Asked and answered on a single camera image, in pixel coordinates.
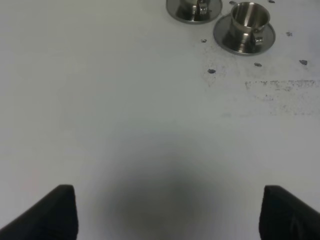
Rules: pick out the near stainless steel teacup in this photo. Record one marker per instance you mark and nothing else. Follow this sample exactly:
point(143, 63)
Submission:
point(245, 27)

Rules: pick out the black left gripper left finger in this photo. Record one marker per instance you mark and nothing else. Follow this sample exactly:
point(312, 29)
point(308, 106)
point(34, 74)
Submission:
point(54, 217)

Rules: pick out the far stainless steel saucer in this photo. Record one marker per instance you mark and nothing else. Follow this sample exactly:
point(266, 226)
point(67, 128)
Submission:
point(177, 12)

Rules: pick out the far stainless steel teacup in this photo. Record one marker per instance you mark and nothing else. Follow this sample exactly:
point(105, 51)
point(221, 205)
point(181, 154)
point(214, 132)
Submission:
point(196, 7)

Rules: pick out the stainless steel teacup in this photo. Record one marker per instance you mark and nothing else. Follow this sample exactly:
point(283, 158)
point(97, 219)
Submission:
point(196, 7)
point(245, 27)

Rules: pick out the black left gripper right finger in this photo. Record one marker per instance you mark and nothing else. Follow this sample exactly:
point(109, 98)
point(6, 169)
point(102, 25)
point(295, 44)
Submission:
point(283, 216)

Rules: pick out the near stainless steel saucer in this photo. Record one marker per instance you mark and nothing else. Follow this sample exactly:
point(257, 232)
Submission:
point(220, 32)

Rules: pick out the stainless steel saucer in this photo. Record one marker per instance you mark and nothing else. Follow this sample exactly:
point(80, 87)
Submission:
point(220, 32)
point(177, 12)

